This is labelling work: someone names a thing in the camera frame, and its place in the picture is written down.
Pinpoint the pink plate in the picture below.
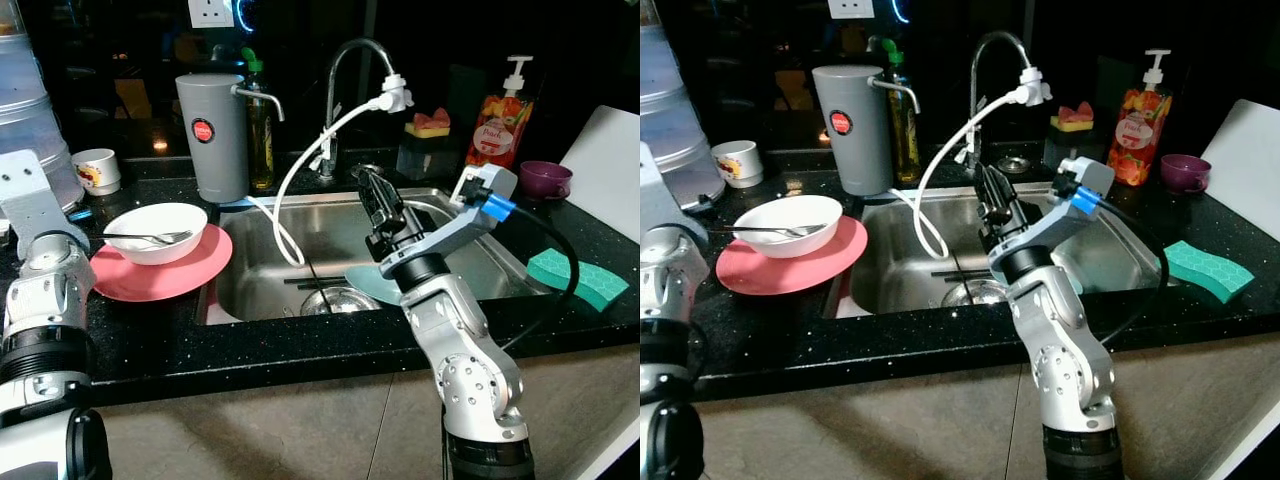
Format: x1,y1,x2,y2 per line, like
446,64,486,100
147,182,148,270
716,215,869,296
90,222,234,303

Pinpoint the white bowl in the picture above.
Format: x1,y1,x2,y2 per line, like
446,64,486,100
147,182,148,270
733,195,844,259
103,202,209,266

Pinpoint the stainless steel sink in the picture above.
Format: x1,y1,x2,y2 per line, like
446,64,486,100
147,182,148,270
822,180,1171,319
195,187,546,326

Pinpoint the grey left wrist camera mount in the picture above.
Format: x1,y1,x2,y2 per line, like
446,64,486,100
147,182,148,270
640,140,691,236
0,150,63,238

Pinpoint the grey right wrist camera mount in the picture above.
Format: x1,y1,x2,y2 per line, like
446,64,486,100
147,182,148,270
405,163,519,263
990,157,1114,271

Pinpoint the grey canister with red label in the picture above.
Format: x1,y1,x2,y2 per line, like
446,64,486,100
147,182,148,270
812,64,921,197
176,73,286,204

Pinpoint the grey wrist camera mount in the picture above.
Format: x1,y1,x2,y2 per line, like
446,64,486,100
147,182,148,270
990,157,1114,271
0,150,63,238
640,140,691,236
405,163,519,263

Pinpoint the yellow and red sponge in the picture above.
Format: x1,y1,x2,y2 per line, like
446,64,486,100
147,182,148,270
405,108,453,139
1050,101,1096,133

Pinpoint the large translucent ribbed container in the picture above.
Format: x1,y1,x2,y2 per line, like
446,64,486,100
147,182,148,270
640,0,726,211
0,10,86,211

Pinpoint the orange soap pump bottle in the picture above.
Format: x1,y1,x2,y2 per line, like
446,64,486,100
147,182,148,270
465,55,536,171
1107,48,1174,188

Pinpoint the white faucet hose with adapter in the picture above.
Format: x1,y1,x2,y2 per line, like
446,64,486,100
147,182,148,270
272,75,414,268
915,67,1053,261

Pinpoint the small steel bowl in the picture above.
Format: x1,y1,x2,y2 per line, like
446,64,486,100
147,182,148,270
300,285,383,318
940,280,1006,308

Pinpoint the white printed mug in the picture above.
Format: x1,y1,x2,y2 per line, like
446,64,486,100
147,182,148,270
70,148,123,196
710,140,765,189

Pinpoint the purple cup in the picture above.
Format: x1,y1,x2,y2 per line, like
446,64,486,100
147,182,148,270
518,160,574,199
1160,153,1213,194

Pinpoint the metal spoon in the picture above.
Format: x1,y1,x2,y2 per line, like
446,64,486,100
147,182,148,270
705,224,829,239
103,230,193,246

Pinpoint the white cutting board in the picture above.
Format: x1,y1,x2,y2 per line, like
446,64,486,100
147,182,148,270
558,105,641,246
1200,98,1280,241

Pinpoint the black sponge holder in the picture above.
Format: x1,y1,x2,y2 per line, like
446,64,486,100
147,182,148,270
1043,125,1096,171
397,130,461,181

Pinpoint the oil bottle with green cap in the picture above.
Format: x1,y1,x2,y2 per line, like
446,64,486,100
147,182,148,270
242,47,276,191
885,37,921,186

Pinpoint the green sponge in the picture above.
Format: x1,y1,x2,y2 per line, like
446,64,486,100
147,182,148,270
527,248,631,313
1163,240,1256,305

